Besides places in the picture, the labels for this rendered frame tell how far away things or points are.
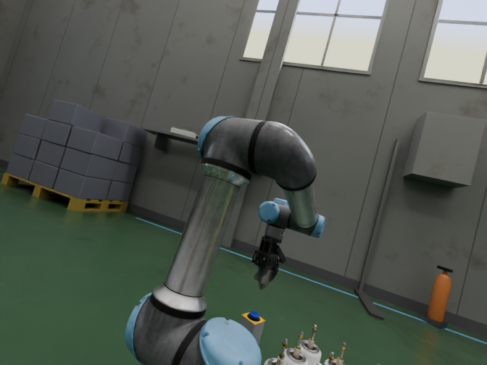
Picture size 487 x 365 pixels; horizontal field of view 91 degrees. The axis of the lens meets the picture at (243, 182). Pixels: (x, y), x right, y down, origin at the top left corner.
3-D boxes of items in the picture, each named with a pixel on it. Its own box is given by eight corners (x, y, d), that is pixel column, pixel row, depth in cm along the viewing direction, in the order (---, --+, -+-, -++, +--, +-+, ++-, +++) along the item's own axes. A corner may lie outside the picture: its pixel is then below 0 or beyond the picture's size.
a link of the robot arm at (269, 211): (290, 206, 79) (297, 208, 88) (259, 197, 84) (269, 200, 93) (283, 229, 78) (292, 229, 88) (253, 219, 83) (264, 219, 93)
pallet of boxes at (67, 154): (125, 211, 379) (149, 132, 384) (73, 211, 294) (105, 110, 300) (62, 188, 417) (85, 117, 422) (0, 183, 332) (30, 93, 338)
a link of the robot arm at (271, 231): (273, 224, 101) (290, 230, 95) (270, 235, 100) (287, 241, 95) (263, 223, 95) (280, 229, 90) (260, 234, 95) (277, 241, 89)
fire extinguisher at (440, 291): (440, 322, 261) (453, 269, 263) (454, 334, 237) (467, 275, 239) (414, 313, 268) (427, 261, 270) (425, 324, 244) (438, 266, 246)
